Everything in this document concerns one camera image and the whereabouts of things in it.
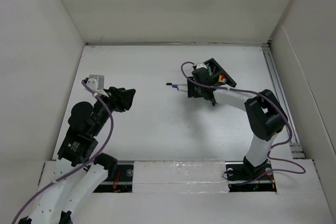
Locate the purple-capped white marker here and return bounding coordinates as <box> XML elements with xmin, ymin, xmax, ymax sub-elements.
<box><xmin>172</xmin><ymin>85</ymin><xmax>187</xmax><ymax>92</ymax></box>

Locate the black-capped white marker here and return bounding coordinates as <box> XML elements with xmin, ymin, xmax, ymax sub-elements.
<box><xmin>166</xmin><ymin>82</ymin><xmax>187</xmax><ymax>87</ymax></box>

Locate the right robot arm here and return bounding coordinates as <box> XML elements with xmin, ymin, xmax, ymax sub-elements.
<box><xmin>188</xmin><ymin>63</ymin><xmax>288</xmax><ymax>178</ymax></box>

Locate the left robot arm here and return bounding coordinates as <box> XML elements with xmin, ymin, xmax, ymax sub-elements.
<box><xmin>12</xmin><ymin>85</ymin><xmax>136</xmax><ymax>223</ymax></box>

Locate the black two-compartment organizer box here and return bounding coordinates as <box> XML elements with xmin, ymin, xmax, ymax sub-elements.
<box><xmin>204</xmin><ymin>58</ymin><xmax>237</xmax><ymax>88</ymax></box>

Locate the white foam block front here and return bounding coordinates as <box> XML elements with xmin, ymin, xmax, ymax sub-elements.
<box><xmin>132</xmin><ymin>161</ymin><xmax>229</xmax><ymax>194</ymax></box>

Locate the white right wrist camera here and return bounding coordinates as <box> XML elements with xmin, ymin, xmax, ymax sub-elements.
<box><xmin>193</xmin><ymin>63</ymin><xmax>207</xmax><ymax>70</ymax></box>

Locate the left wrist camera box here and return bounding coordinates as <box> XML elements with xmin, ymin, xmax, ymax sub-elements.
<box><xmin>81</xmin><ymin>74</ymin><xmax>109</xmax><ymax>97</ymax></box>

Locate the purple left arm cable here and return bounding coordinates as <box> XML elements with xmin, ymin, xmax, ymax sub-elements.
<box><xmin>12</xmin><ymin>78</ymin><xmax>115</xmax><ymax>224</ymax></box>

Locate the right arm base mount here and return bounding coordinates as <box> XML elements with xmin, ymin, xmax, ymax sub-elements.
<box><xmin>222</xmin><ymin>163</ymin><xmax>276</xmax><ymax>193</ymax></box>

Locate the aluminium rail right edge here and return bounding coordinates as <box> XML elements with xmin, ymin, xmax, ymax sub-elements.
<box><xmin>261</xmin><ymin>44</ymin><xmax>306</xmax><ymax>159</ymax></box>

